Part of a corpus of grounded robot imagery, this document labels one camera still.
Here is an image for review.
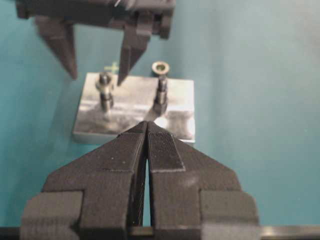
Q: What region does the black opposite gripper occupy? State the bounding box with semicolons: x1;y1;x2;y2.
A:
15;0;176;86

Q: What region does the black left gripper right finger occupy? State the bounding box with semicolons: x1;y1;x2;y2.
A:
147;122;260;240

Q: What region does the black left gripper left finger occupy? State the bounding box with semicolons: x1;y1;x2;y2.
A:
20;121;147;240

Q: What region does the left steel shaft with nut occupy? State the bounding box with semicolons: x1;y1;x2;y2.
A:
95;72;114;116

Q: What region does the right steel shaft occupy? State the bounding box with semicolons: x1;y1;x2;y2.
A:
153;75;168;115

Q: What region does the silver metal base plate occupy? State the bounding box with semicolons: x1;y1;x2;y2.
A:
72;72;196;145

